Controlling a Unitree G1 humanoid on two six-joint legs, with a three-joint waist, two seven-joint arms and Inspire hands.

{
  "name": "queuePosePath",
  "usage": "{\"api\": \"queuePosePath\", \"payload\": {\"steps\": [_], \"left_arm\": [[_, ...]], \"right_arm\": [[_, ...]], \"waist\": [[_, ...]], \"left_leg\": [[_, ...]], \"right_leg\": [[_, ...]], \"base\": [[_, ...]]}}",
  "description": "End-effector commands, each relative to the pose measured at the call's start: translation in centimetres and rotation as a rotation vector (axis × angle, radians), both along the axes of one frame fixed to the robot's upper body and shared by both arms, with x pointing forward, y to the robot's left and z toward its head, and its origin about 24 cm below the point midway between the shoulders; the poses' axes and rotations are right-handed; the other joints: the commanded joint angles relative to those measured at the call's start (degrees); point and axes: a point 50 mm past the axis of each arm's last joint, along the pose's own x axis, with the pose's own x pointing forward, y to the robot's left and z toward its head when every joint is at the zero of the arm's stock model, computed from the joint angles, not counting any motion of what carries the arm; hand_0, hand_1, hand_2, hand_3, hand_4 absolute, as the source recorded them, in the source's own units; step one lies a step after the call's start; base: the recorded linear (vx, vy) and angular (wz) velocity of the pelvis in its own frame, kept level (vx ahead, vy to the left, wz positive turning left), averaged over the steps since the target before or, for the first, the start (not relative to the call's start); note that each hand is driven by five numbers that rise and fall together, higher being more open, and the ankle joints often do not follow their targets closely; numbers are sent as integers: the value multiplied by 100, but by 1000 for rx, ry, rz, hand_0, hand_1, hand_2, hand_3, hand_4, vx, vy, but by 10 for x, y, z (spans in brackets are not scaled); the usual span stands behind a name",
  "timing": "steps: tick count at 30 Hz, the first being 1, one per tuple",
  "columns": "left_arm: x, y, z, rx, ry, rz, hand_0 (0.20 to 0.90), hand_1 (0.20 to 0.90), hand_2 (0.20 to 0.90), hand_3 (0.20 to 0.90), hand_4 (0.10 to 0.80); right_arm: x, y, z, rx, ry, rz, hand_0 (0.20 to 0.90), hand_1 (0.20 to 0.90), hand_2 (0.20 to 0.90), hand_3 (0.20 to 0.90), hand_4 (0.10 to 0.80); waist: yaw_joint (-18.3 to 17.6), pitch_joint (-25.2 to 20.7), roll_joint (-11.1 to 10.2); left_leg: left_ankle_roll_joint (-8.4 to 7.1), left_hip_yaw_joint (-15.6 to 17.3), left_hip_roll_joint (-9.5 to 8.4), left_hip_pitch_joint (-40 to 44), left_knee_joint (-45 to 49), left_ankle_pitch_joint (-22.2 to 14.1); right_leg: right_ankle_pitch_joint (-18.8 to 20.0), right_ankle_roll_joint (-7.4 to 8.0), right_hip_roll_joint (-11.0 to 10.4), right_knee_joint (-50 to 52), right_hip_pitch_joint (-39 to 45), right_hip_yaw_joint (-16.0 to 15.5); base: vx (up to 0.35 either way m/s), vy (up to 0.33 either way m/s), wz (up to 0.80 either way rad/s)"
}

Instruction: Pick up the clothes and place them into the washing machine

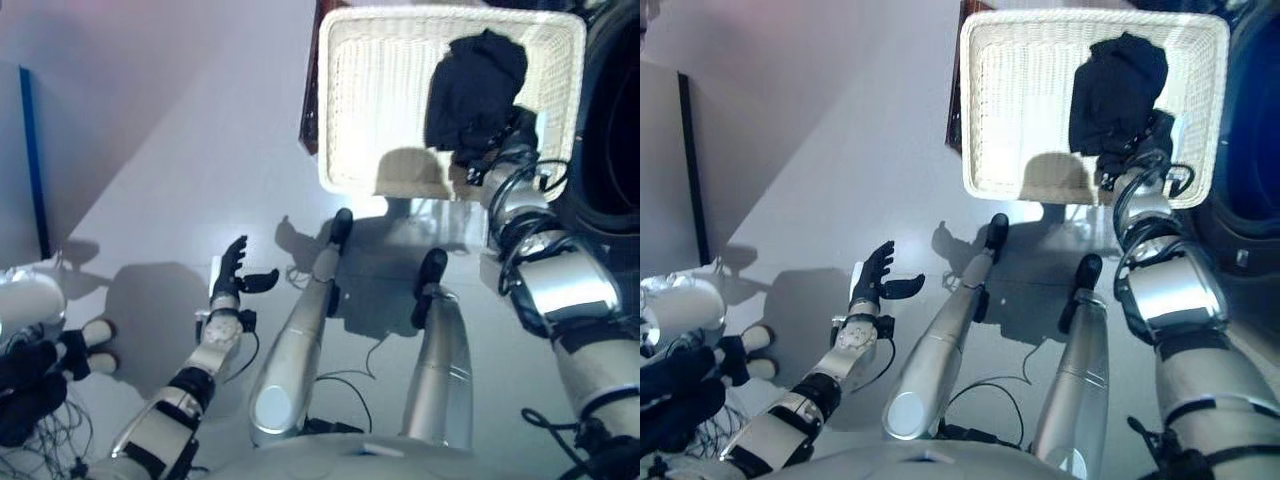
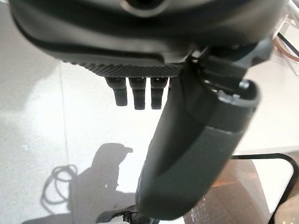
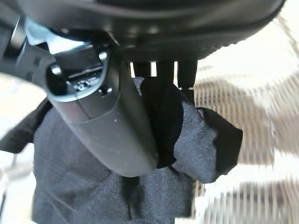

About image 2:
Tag robot left black hand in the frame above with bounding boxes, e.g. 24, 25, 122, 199
8, 0, 288, 221

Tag brown wooden stool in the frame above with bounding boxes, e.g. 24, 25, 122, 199
183, 153, 299, 224

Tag white rocking chair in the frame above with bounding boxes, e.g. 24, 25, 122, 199
272, 0, 299, 77

